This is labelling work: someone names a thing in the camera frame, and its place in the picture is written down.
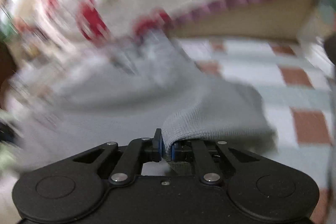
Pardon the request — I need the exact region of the grey knitted garment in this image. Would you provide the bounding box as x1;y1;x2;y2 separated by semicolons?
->
8;30;274;170

